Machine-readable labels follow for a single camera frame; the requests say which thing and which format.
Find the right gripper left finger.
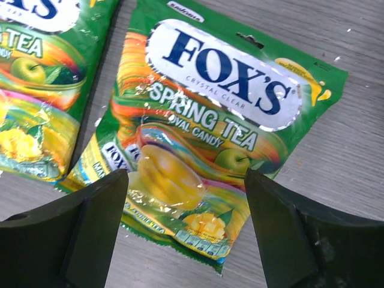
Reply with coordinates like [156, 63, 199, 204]
[1, 169, 128, 287]

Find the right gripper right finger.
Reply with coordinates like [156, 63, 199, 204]
[244, 169, 383, 287]

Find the green tea snack packet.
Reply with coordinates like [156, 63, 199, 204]
[1, 0, 118, 183]

